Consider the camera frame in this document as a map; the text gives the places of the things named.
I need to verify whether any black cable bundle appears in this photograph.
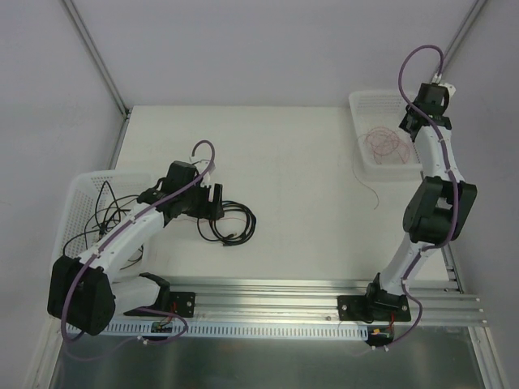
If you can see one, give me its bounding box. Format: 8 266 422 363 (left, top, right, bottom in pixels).
196 200 257 247

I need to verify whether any thin black cable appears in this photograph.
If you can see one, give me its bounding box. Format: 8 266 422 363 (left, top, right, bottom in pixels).
83 180 147 271

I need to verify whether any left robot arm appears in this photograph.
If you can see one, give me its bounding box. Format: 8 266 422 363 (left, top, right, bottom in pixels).
47 161 224 336

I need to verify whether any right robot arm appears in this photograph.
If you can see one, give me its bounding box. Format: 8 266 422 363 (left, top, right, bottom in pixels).
337 82 478 324

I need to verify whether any right white plastic basket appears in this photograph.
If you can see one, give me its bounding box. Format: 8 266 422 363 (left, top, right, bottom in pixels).
349 90 422 182

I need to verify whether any white plastic basket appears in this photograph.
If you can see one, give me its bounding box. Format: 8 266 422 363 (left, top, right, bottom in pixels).
50 170 164 288
349 90 422 182

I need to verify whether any left white plastic basket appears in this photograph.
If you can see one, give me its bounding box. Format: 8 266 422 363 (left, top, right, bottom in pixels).
50 170 164 288

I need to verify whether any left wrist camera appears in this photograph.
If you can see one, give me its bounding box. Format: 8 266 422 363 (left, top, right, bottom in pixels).
190 157 216 186

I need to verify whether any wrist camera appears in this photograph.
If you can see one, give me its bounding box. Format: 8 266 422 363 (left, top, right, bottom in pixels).
432 79 457 97
190 157 216 186

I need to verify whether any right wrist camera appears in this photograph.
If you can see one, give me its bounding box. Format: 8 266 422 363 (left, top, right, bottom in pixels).
432 79 457 97

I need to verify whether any right aluminium frame post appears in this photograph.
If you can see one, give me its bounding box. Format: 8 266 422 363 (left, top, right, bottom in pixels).
444 0 489 69

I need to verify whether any aluminium frame post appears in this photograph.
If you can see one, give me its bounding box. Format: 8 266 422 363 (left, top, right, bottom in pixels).
444 0 489 69
59 0 130 118

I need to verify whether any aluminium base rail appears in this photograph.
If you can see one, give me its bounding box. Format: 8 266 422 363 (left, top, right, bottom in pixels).
109 276 490 328

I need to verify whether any white slotted cable duct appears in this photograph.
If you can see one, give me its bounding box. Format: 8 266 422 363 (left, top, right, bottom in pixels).
107 319 371 340

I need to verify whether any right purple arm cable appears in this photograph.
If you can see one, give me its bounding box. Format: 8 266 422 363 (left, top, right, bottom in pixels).
397 44 461 284

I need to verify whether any left aluminium frame post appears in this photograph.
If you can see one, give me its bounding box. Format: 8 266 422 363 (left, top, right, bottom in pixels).
59 0 130 118

